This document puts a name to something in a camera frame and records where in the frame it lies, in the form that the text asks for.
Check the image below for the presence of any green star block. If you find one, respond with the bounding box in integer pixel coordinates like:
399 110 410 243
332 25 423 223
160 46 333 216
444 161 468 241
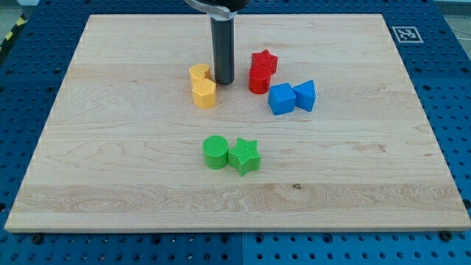
228 138 261 177

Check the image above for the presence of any red star block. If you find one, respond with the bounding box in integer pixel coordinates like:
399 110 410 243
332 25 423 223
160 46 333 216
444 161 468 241
251 49 278 74

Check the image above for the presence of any green cylinder block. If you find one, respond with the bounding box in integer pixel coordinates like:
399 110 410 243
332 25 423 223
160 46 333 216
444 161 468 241
202 135 229 169

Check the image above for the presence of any yellow hexagon block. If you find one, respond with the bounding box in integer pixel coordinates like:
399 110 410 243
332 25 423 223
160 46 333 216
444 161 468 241
192 79 217 110

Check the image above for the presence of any blue cube block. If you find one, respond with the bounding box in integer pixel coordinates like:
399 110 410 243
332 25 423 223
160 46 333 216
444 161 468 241
268 83 296 116

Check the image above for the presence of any red cylinder block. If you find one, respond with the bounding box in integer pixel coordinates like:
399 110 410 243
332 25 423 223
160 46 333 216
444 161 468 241
249 65 272 94

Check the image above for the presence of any yellow heart block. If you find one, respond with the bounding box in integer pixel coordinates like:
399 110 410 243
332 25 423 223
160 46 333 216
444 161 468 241
188 63 210 85

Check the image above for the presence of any blue triangle block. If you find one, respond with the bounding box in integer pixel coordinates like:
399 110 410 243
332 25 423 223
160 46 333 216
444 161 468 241
293 80 316 112

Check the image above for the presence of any light wooden board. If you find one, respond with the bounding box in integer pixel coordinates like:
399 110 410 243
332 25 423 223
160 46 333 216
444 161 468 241
5 14 470 233

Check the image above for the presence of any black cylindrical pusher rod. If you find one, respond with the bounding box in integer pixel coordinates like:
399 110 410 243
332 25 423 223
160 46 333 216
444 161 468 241
210 16 235 85

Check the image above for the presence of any white fiducial marker tag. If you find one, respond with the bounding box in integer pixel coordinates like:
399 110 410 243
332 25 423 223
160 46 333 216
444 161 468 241
392 26 423 43

